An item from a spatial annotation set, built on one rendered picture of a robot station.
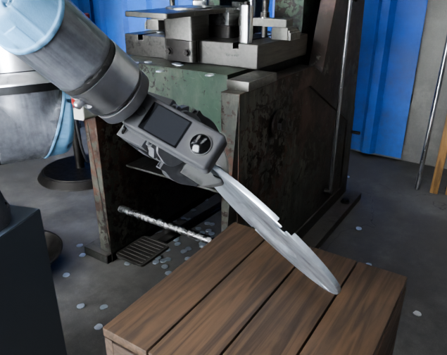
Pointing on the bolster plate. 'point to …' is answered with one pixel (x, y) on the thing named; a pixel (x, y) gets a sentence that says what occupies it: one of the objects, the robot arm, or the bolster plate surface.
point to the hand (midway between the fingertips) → (223, 177)
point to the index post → (246, 22)
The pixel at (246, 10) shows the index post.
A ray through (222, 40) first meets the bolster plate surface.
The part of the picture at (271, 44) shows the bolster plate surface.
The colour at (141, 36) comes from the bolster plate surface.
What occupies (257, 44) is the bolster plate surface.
